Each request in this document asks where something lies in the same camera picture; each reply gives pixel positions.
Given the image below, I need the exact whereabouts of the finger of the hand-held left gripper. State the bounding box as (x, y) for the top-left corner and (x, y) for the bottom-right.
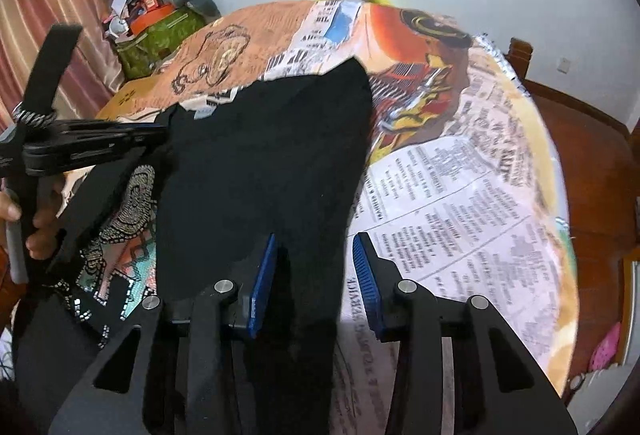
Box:
(52, 120), (172, 142)
(25, 141), (151, 176)

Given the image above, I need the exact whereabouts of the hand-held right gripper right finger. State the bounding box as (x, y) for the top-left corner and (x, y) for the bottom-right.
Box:
(352, 232), (576, 435)

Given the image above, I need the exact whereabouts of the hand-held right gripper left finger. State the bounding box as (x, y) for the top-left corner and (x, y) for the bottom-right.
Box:
(47, 232), (279, 435)

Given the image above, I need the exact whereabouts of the black printed t-shirt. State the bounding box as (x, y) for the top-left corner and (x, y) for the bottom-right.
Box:
(12, 57), (373, 435)

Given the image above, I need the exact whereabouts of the person's left hand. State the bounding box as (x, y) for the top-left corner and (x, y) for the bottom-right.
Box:
(0, 180), (66, 261)

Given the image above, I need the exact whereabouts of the green fabric bag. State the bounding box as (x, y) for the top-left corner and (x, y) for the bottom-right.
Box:
(117, 7), (208, 80)

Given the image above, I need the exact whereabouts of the orange box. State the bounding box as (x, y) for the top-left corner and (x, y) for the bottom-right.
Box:
(130, 2), (178, 36)

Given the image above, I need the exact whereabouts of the newspaper printed blanket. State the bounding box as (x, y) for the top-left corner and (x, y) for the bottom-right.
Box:
(60, 0), (581, 435)

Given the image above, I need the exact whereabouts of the pink clog shoe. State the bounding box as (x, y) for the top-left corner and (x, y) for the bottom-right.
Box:
(587, 322), (622, 372)

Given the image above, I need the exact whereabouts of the wooden bed post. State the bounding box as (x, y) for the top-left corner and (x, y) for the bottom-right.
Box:
(505, 37), (533, 80)

